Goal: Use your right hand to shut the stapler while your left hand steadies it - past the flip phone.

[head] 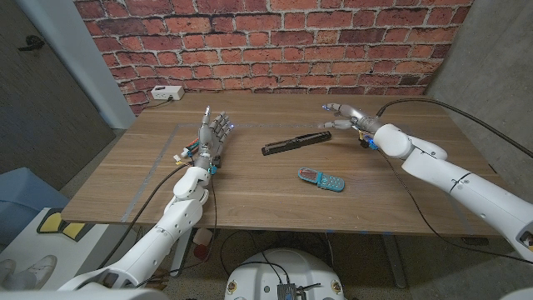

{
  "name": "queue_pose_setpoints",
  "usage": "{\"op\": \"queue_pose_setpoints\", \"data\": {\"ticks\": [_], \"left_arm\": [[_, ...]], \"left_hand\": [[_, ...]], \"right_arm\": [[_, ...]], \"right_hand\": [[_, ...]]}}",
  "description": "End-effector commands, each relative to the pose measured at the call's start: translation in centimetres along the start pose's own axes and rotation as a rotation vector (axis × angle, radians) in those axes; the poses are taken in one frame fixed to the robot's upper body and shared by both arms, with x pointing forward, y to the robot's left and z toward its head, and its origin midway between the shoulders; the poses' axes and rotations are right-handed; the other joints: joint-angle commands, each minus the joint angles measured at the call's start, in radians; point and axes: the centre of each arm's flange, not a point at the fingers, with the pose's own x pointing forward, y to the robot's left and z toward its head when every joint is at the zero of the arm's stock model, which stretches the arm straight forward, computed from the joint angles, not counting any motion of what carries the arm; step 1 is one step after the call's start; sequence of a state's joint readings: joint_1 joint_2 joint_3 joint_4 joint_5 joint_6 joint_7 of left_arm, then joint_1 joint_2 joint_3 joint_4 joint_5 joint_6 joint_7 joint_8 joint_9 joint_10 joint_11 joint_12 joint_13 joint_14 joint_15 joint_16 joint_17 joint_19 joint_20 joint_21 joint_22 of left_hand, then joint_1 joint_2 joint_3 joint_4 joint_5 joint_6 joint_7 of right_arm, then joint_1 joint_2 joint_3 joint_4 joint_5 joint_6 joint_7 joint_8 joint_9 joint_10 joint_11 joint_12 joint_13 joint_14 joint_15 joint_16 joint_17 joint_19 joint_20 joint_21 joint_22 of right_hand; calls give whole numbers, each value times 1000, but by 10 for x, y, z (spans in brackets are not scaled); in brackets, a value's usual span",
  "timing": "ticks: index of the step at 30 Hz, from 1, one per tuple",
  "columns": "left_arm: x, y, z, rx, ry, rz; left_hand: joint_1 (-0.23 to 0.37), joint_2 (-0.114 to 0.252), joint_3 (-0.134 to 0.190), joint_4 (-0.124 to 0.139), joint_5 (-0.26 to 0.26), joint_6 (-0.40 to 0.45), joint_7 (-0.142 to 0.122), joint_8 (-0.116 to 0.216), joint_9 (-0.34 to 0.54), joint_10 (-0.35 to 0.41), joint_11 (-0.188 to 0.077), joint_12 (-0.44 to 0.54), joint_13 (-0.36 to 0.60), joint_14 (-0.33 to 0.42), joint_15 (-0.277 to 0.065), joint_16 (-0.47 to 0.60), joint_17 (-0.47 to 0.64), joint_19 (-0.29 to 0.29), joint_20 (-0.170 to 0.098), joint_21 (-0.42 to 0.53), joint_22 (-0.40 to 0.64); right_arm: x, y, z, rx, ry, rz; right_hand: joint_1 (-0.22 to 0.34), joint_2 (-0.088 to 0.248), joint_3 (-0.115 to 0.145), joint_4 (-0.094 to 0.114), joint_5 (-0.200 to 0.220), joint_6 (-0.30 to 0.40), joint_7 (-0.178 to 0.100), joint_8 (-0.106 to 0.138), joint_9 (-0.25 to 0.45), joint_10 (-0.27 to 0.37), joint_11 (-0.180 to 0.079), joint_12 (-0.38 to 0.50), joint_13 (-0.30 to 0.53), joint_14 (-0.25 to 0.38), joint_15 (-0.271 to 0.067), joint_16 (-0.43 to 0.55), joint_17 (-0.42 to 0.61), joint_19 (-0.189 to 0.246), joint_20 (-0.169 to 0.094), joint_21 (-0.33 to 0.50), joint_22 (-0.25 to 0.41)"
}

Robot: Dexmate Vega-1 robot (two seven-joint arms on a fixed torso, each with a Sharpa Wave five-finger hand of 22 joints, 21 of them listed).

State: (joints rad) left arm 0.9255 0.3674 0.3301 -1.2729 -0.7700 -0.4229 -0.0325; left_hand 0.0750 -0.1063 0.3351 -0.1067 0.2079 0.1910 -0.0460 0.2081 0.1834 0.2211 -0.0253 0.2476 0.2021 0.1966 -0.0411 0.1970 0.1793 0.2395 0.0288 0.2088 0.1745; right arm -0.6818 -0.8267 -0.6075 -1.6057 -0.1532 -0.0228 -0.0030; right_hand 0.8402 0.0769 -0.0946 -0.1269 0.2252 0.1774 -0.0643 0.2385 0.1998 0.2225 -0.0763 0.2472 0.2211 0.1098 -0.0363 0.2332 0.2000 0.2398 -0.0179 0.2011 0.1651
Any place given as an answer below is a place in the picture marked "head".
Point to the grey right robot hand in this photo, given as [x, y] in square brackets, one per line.
[362, 121]

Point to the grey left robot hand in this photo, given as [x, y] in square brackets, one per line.
[210, 139]

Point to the black remote control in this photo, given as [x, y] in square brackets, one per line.
[295, 143]

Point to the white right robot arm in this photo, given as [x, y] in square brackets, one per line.
[458, 183]

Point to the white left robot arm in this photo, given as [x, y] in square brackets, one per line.
[166, 233]

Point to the blue flip phone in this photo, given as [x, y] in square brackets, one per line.
[322, 179]

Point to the toothpaste tube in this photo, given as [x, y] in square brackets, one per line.
[190, 146]

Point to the white power strip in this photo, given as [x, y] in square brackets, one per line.
[167, 92]

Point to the red and white bottle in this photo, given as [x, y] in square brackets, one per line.
[202, 246]

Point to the red brick printed backdrop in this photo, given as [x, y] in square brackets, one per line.
[270, 46]

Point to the white table leg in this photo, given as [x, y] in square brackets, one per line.
[395, 260]
[179, 258]

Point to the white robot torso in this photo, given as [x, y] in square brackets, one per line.
[283, 271]

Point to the small grey electronics box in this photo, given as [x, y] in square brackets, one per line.
[286, 292]

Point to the yellow and black mat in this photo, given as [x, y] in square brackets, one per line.
[58, 223]

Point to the dark grey door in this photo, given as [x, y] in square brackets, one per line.
[37, 104]

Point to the blue bin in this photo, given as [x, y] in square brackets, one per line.
[25, 200]

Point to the white shoe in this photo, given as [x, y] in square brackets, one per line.
[6, 271]
[37, 273]

